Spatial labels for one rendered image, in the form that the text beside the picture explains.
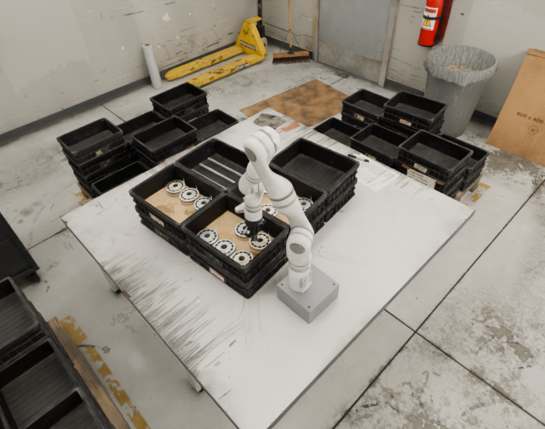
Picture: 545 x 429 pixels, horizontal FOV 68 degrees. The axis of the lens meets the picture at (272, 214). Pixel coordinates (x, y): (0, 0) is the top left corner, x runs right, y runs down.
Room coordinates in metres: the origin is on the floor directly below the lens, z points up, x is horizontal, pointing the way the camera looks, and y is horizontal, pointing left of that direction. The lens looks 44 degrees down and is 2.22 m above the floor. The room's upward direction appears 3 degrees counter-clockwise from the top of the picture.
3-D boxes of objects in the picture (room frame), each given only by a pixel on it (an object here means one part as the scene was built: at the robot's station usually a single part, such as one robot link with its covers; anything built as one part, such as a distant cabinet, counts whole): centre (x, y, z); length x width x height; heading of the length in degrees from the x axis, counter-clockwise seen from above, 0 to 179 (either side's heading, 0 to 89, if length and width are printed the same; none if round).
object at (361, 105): (3.07, -0.88, 0.31); 0.40 x 0.30 x 0.34; 42
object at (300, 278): (1.02, -0.10, 0.88); 0.09 x 0.09 x 0.17; 45
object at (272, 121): (2.49, -0.01, 0.71); 0.22 x 0.19 x 0.01; 42
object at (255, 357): (1.56, 0.05, 0.35); 1.60 x 1.60 x 0.70; 42
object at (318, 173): (1.69, -0.23, 0.87); 0.40 x 0.30 x 0.11; 48
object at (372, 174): (1.87, -0.58, 0.70); 0.33 x 0.23 x 0.01; 42
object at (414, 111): (2.78, -1.15, 0.37); 0.42 x 0.34 x 0.46; 42
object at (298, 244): (1.02, -0.10, 1.04); 0.09 x 0.09 x 0.17; 70
